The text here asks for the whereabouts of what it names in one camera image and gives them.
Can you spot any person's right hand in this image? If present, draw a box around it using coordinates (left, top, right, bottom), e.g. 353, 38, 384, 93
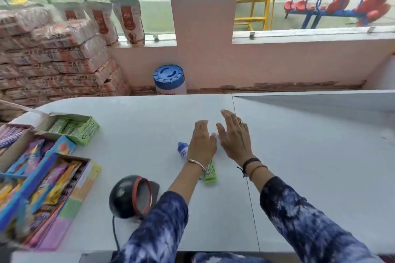
216, 109, 255, 166

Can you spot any person's left hand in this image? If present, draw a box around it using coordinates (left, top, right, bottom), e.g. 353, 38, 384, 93
186, 120, 218, 168

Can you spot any green candy packet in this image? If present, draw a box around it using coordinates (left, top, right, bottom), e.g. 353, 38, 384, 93
202, 159, 218, 184

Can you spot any person's left forearm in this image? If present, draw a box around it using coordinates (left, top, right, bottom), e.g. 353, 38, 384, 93
110, 161, 208, 263

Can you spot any person's right forearm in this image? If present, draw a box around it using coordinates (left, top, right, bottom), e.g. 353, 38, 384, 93
246, 161, 383, 263

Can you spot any silver bangle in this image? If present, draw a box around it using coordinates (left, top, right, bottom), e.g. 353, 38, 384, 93
186, 159, 207, 174

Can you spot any black wristband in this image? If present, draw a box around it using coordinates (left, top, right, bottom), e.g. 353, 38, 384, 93
237, 158, 261, 178

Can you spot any white table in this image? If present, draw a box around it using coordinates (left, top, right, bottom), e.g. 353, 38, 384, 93
9, 90, 395, 254

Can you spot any white container with blue lid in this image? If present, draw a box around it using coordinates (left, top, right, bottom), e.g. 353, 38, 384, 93
153, 65, 187, 95

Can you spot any black barcode scanner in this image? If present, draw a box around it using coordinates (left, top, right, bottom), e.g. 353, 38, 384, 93
108, 175, 160, 220

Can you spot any blue patterned garment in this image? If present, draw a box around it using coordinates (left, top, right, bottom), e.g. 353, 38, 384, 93
191, 252, 269, 263

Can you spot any cardboard box of green packets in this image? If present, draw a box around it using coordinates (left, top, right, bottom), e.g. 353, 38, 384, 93
0, 99, 100, 145

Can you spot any white orange pet food pouch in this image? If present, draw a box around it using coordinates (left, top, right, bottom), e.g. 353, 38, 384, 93
83, 1, 119, 46
110, 0, 146, 46
54, 2, 86, 21

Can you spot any pastel box of candy bars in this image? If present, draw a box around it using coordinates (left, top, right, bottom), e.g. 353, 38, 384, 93
0, 153, 102, 251

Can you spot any red and blue seesaw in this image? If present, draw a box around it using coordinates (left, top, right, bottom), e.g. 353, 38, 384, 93
283, 0, 392, 30

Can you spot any blue-edged box of candy packets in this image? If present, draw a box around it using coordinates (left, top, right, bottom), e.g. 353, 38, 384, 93
0, 136, 77, 180

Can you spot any stack of orange-white sacks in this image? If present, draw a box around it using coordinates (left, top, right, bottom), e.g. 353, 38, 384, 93
0, 5, 130, 122

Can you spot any cardboard box of candy rolls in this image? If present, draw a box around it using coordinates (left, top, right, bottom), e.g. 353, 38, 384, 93
0, 123, 35, 149

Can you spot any brown thread bracelet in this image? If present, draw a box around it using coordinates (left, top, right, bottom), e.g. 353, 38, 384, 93
249, 165, 268, 181

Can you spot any black scanner cable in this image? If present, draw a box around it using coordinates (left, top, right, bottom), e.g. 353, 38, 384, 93
112, 216, 121, 251

